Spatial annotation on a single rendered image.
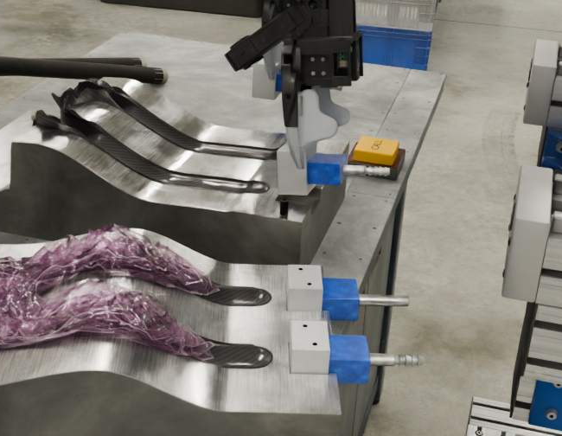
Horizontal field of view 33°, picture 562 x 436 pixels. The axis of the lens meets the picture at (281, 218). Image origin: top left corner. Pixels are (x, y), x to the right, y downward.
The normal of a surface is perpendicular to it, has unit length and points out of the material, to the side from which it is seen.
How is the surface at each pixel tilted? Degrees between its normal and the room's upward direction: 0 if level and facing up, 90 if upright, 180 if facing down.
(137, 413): 90
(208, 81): 0
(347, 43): 82
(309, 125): 71
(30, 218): 90
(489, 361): 0
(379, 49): 91
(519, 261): 90
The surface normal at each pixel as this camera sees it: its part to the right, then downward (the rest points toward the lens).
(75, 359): -0.12, -0.88
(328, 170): -0.28, 0.30
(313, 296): 0.02, 0.47
